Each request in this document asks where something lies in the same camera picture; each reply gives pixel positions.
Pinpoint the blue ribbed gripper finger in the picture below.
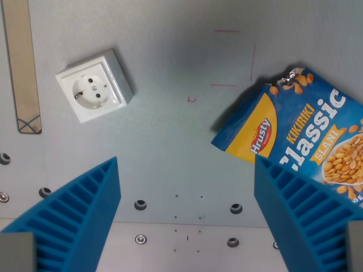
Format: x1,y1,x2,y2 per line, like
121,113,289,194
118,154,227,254
0,156,122,272
254,155,363,272

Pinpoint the blue peanut snack bag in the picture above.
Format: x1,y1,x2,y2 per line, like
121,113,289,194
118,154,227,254
210,67,363,210

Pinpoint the brown wooden strip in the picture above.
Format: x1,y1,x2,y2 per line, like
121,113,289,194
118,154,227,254
1,0,43,135

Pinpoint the white wall power socket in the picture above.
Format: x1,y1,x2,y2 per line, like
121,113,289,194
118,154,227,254
55,48,134,124

